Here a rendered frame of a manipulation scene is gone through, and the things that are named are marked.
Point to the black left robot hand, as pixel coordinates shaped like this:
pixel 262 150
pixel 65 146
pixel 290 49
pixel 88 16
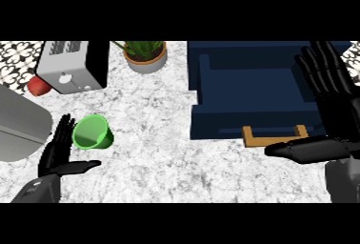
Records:
pixel 54 152

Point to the grey rounded appliance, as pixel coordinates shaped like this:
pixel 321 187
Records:
pixel 20 125

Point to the dark blue cabinet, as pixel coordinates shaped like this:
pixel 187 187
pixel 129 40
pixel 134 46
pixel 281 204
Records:
pixel 252 49

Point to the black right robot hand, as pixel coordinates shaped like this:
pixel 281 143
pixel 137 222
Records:
pixel 335 105

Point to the potted green plant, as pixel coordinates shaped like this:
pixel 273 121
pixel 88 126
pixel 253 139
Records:
pixel 143 55

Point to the green cup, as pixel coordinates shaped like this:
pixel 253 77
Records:
pixel 91 132

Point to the silver toaster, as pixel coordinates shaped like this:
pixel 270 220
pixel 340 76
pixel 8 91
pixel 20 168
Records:
pixel 69 65

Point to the red apple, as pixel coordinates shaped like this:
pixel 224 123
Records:
pixel 38 85

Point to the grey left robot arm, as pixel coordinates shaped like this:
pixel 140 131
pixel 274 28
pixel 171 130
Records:
pixel 39 190

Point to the dark blue open drawer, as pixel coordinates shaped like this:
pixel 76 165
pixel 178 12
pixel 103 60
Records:
pixel 255 105

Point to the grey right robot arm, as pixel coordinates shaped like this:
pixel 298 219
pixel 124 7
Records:
pixel 342 181

